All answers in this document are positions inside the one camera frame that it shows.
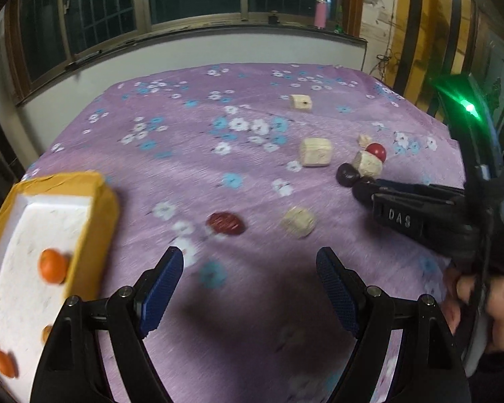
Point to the red ball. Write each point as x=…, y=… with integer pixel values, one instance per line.
x=377, y=151

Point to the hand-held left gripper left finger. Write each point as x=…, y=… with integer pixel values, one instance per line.
x=164, y=294

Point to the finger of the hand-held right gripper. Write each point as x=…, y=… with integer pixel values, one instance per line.
x=363, y=193
x=403, y=187

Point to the tiny beige foam piece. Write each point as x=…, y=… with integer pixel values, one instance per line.
x=364, y=140

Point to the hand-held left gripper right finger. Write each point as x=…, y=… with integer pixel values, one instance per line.
x=338, y=296

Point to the yellow black striped panel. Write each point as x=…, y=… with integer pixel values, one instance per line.
x=428, y=29

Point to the large beige foam cube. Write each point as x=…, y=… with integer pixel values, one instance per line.
x=316, y=152

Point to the pink bottle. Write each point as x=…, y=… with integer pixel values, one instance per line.
x=320, y=13

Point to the yellow box with white foam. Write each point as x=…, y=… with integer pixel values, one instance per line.
x=46, y=226

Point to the small black object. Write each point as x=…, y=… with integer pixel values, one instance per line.
x=273, y=18

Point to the orange tangerine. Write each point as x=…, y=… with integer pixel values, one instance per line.
x=4, y=363
x=53, y=265
x=47, y=333

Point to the rounded beige foam piece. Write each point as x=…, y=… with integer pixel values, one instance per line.
x=299, y=221

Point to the green object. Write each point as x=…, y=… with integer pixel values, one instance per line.
x=339, y=29

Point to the red date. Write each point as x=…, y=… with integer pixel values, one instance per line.
x=225, y=223

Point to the purple floral tablecloth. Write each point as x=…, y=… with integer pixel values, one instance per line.
x=218, y=168

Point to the dark plum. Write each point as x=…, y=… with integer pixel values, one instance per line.
x=347, y=174

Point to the person's right hand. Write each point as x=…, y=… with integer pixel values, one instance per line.
x=502, y=315

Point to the small beige cube with hole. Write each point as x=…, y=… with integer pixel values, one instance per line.
x=301, y=102

